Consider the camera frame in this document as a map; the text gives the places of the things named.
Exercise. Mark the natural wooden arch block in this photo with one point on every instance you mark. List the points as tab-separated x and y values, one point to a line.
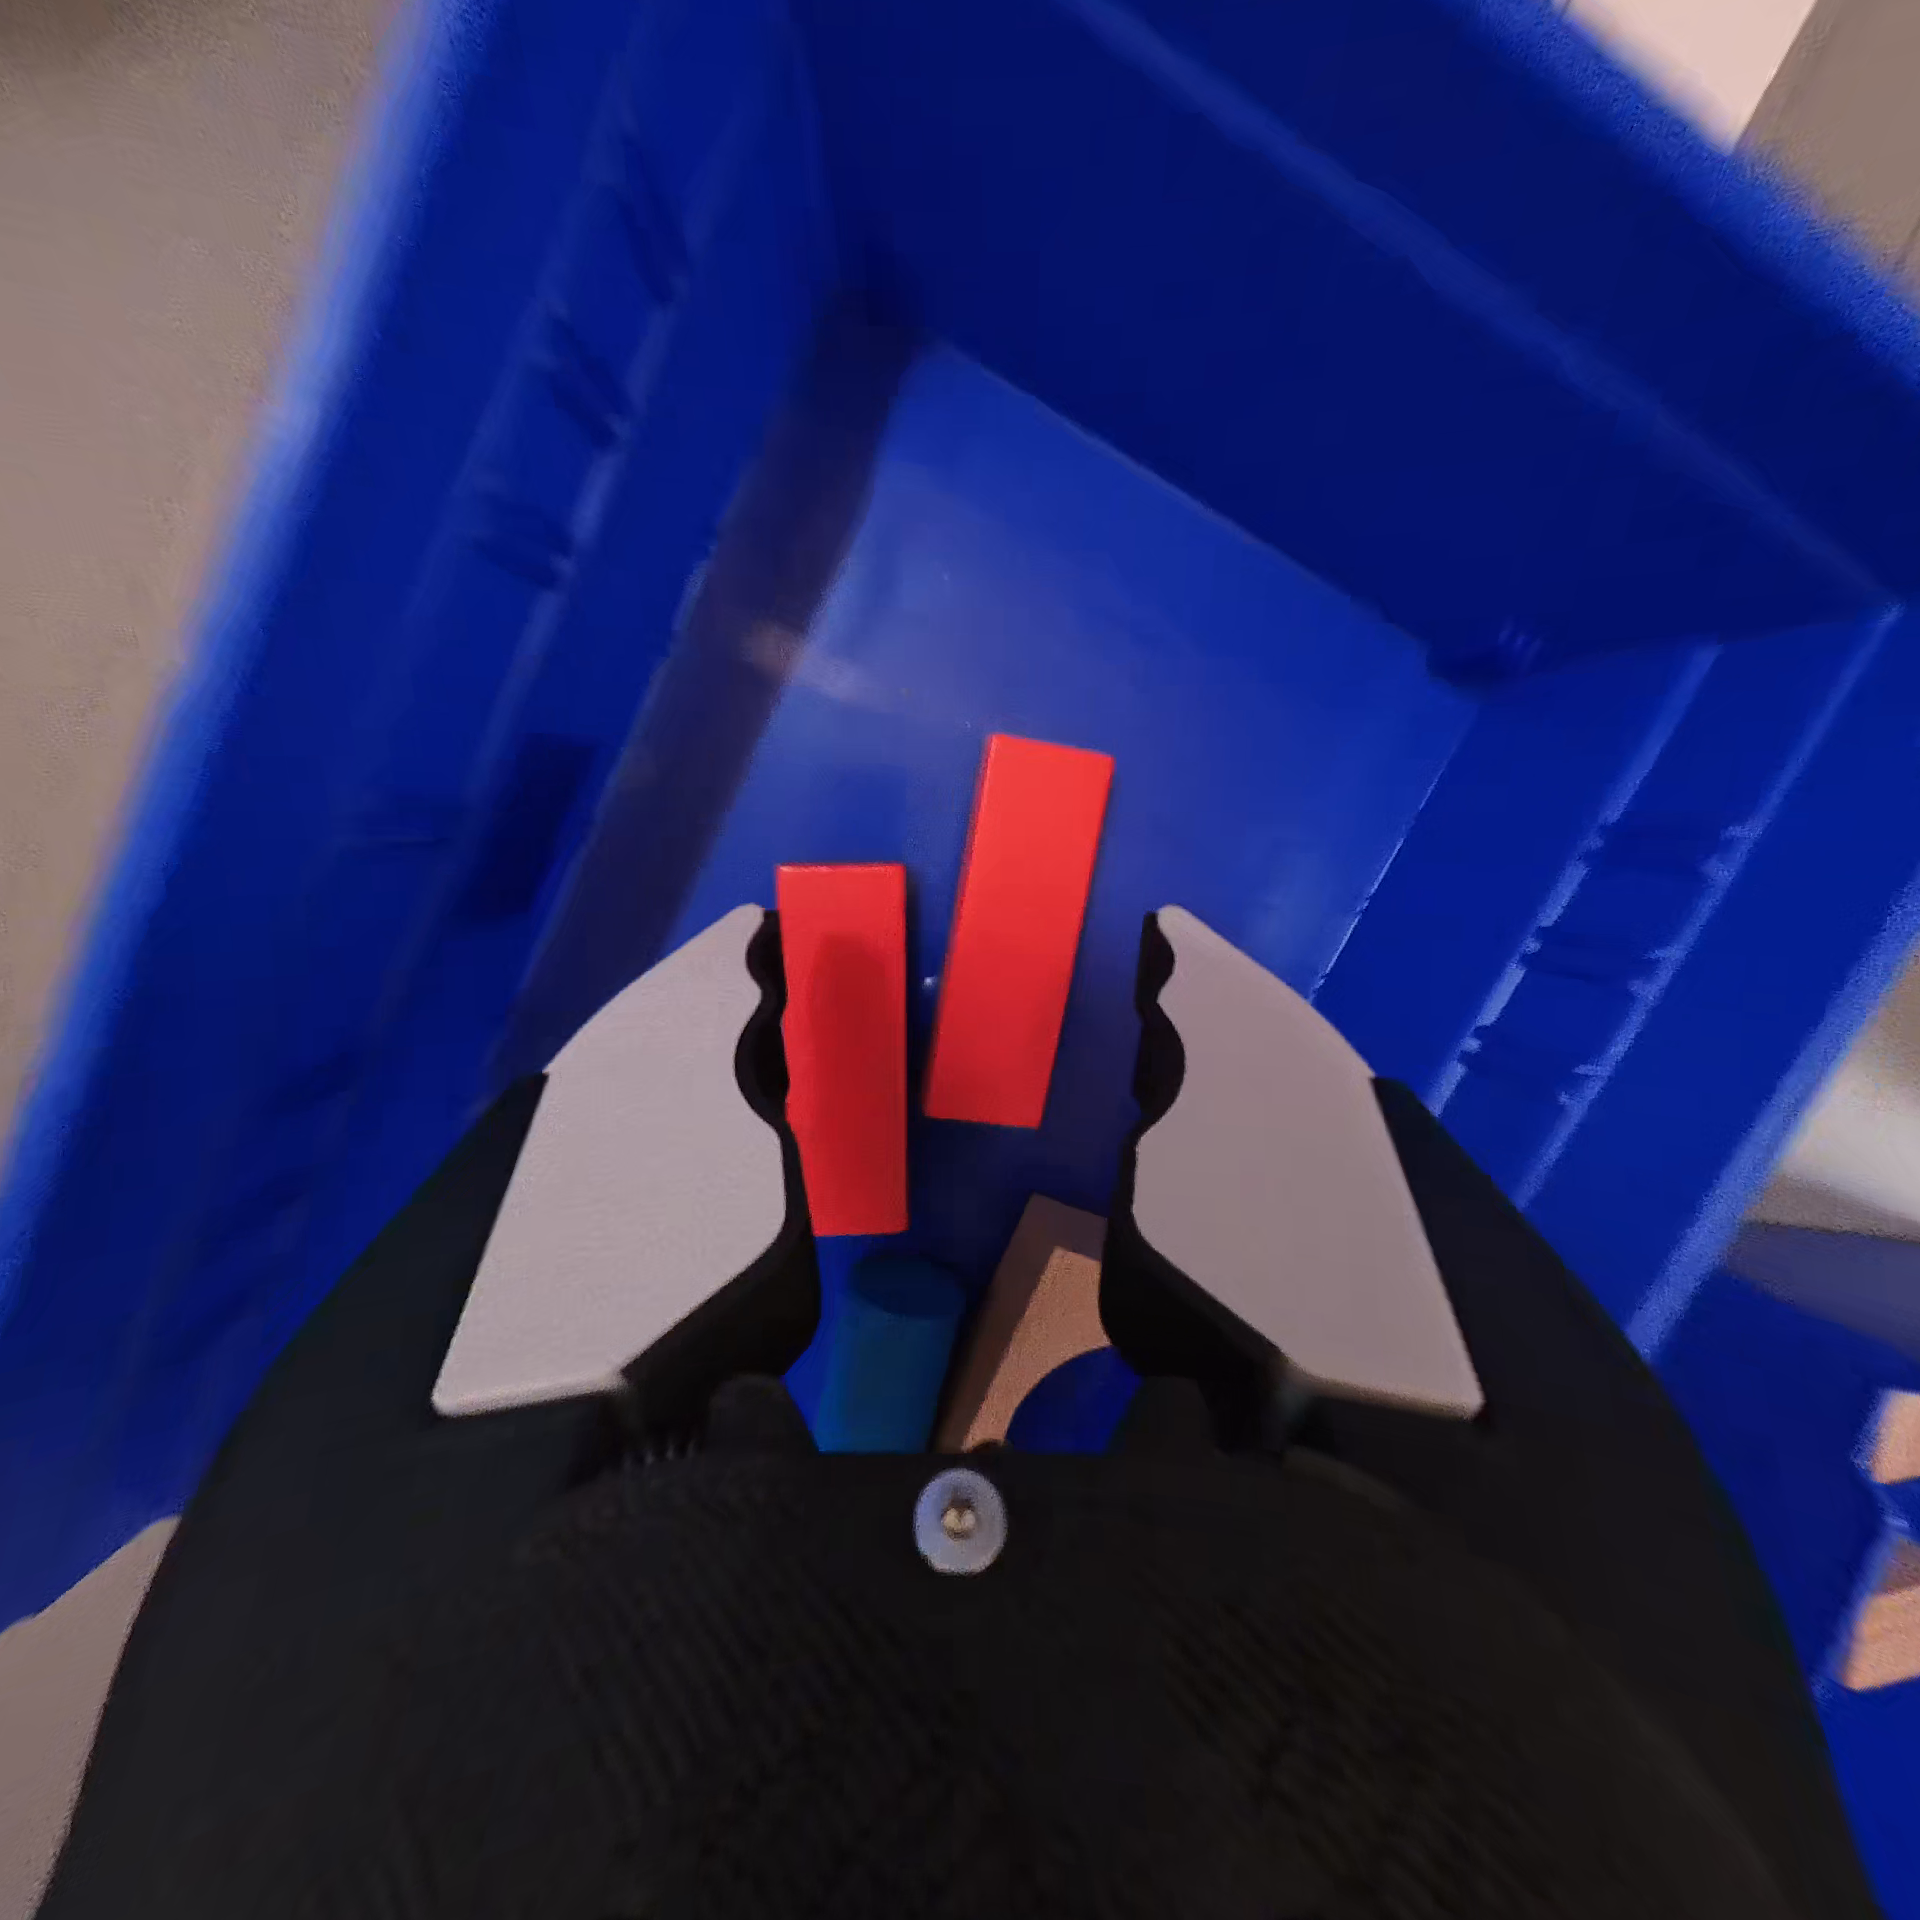
1028	1306

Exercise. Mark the red rectangular wooden block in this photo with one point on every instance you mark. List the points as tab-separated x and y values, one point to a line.
847	1049
1020	931

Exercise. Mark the blue wooden cylinder block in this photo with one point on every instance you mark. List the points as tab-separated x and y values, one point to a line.
886	1350

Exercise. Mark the blue plastic storage bin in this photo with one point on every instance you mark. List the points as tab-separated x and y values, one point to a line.
1126	375

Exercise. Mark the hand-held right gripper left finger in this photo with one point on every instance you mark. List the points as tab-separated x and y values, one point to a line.
630	1169

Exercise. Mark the blue plastic crate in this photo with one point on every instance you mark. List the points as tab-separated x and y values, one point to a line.
1769	1350

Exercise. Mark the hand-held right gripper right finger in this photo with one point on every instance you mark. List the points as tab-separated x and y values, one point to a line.
1289	1200

